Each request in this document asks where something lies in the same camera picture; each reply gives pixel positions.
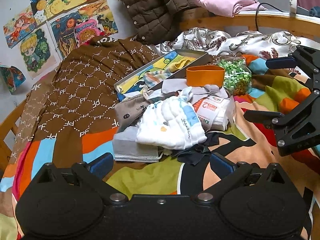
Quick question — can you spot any bag of green paper stars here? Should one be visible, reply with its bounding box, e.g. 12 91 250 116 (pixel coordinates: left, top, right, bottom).
218 57 252 96

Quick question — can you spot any brown PF patterned blanket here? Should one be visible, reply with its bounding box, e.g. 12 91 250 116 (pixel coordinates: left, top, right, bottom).
10 37 157 167

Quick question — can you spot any colourful cartoon monkey bedsheet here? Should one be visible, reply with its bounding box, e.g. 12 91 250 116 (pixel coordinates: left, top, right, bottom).
1 55 319 239

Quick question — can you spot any white floral satin quilt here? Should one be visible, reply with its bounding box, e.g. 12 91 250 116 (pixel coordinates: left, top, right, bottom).
148 27 319 60

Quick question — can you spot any red haired girl painting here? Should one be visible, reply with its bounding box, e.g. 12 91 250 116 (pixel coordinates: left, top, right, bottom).
3 5 37 48

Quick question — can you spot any striped yellow sock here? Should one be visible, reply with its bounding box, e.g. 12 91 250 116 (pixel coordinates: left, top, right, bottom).
143 57 195 88

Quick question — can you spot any white baby cloth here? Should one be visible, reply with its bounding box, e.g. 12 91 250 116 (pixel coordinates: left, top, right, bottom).
136 87 207 150

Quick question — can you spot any orange white tissue pack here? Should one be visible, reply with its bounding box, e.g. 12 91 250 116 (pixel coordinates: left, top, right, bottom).
193 96 235 131

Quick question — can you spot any dark night sunflower painting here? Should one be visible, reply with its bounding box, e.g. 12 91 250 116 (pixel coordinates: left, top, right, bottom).
50 11 82 58

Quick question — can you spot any grey face mask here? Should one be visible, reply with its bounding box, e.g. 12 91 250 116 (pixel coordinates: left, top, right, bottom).
112 126 163 163

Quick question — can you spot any dark navy cloth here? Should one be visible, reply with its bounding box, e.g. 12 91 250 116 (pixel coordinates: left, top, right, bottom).
171 132 219 166

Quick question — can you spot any blond boy diamond painting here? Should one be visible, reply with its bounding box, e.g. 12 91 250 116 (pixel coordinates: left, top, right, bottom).
19 28 56 79

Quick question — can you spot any curled colourful poster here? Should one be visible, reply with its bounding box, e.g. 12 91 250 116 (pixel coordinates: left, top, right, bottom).
1 64 25 94

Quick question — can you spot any pink folded cloth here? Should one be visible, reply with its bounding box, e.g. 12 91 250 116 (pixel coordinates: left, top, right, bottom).
192 0 260 17

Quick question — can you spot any brown quilted puffer jacket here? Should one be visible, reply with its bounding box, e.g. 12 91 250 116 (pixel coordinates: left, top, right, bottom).
121 0 197 44

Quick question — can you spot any orange elastic band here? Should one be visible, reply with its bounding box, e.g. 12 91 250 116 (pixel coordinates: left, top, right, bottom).
186 65 225 88

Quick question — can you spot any pink girl diamond painting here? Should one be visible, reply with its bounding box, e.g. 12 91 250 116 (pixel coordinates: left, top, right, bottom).
74 17 104 47

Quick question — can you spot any grey drawstring pouch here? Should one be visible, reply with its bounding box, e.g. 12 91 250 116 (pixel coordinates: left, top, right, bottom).
114 94 150 132

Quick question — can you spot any metal tray with cartoon print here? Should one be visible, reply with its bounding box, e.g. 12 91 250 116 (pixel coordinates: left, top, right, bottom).
114 49 212 100

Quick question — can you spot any black power cable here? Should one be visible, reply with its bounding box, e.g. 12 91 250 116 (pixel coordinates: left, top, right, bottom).
254 2 291 32

